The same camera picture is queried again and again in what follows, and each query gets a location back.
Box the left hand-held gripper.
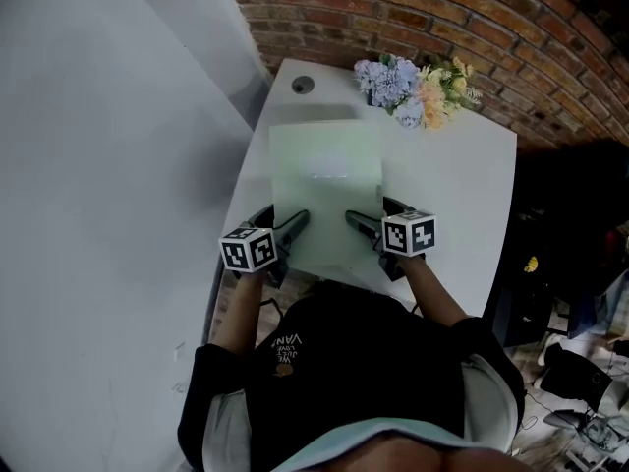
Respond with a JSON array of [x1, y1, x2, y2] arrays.
[[218, 204, 313, 289]]

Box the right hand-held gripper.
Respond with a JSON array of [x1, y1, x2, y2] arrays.
[[344, 196, 437, 283]]

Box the pale green cutting mat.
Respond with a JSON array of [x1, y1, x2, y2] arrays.
[[268, 119, 384, 277]]

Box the person's right forearm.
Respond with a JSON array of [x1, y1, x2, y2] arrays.
[[399, 255, 469, 325]]

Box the person's left forearm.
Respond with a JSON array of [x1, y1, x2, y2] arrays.
[[212, 271, 265, 359]]

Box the white desk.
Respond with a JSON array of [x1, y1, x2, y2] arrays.
[[220, 58, 518, 320]]

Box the artificial flower bouquet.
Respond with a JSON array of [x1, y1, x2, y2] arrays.
[[353, 52, 485, 131]]

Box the person's black shirt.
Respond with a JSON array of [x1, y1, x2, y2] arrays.
[[177, 282, 526, 472]]

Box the white sneaker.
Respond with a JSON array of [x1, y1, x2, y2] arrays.
[[537, 332, 567, 368]]

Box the blue bag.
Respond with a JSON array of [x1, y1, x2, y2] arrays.
[[568, 267, 629, 339]]

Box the black bag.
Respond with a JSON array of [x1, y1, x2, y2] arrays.
[[539, 343, 614, 413]]

